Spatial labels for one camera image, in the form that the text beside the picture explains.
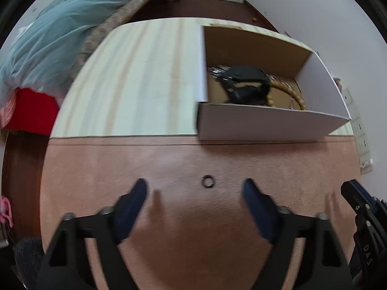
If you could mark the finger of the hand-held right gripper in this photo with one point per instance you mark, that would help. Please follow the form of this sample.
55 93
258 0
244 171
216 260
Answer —
353 195
381 207

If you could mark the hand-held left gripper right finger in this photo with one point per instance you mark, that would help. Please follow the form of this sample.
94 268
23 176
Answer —
260 214

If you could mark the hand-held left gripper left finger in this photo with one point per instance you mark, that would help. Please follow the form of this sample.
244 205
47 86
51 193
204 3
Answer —
133 208

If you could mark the white cardboard box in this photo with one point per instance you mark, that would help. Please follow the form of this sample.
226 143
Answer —
257 123

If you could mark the black smart wristband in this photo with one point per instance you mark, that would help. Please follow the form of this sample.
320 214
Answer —
245 74

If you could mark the white charger plug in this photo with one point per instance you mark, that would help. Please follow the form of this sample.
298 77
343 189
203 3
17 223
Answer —
366 164

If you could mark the pink slippers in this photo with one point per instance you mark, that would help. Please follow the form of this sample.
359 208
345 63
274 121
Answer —
6 211

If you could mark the red bed sheet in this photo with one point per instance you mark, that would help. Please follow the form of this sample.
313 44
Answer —
33 108

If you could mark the patterned mattress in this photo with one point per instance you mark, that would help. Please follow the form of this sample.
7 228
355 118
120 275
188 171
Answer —
99 33

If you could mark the light blue blanket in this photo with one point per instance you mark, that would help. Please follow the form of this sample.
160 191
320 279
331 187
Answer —
45 36

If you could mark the white wall socket strip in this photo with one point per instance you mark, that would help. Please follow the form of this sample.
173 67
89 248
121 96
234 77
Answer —
361 127

